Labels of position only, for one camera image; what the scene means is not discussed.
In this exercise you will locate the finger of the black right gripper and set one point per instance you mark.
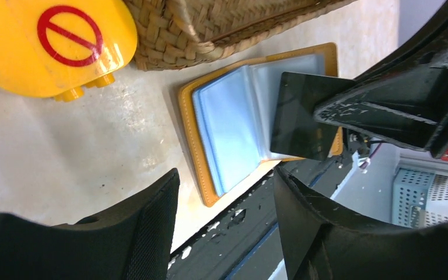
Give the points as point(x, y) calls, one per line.
point(403, 99)

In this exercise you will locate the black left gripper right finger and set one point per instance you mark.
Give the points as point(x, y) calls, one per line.
point(322, 239)

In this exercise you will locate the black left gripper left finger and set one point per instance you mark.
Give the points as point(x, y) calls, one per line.
point(129, 240)

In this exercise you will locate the single black VIP card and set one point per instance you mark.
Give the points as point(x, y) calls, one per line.
point(295, 132)

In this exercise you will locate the yellow leather card holder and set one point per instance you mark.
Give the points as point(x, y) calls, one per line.
point(228, 116)

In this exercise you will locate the yellow no-entry sign block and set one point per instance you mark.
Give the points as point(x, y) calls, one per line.
point(58, 48)

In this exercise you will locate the woven wicker divided tray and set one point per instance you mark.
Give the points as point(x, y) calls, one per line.
point(180, 34)

